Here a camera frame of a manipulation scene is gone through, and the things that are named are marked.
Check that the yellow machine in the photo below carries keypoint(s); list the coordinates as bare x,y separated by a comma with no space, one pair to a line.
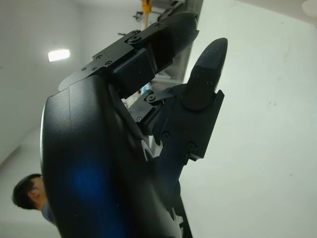
145,12

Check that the dark haired person's head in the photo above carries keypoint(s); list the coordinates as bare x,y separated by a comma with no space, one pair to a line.
27,193

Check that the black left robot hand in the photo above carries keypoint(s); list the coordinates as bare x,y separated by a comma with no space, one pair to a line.
99,161

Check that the rectangular ceiling light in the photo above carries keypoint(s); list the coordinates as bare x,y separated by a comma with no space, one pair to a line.
59,55

